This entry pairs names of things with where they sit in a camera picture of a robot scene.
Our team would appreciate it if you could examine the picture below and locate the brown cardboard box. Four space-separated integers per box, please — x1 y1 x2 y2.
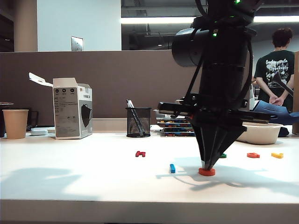
292 50 299 135

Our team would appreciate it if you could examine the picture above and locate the flat magnet letter pack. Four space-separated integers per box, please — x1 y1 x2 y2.
156 119 193 128
160 127 195 133
161 132 196 138

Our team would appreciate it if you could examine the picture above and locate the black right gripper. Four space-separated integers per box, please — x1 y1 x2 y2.
157 63 271 169

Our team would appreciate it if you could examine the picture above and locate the brown desk partition panel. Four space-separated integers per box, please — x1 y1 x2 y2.
0 49 204 126

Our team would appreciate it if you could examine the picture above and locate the dark glass cup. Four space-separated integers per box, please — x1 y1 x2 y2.
27 110 40 131

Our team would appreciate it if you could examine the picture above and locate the person in dark green shirt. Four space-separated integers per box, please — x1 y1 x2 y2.
252 28 295 110

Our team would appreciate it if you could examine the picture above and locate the grey angled tool handle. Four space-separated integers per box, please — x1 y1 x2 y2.
272 72 294 96

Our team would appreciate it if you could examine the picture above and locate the orange letter o magnet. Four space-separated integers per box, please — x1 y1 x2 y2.
198 167 216 176

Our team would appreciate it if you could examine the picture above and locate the brown paper cup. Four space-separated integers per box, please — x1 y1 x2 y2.
2 109 29 140

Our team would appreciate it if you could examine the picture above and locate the small white case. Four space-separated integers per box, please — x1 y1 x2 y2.
30 128 49 136

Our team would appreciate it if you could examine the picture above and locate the black mesh pen holder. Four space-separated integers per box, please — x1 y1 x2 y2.
125 107 152 138

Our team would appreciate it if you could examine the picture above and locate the blue foam clog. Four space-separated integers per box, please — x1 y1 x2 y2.
253 100 299 137

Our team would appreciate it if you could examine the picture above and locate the beige oval pulp tray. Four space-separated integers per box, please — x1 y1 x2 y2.
235 122 284 145

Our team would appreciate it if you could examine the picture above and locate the metal wall switch plate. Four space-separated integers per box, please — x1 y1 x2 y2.
71 36 84 52

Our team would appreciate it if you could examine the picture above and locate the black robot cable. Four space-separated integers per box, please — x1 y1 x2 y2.
184 57 204 110

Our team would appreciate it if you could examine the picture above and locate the white capped pen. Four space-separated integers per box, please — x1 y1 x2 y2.
126 99 146 136

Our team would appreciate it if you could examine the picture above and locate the white grey mask box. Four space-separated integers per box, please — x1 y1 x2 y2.
28 72 93 140

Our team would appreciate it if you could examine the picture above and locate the long ceiling light strip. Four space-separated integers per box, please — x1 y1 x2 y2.
121 15 299 24

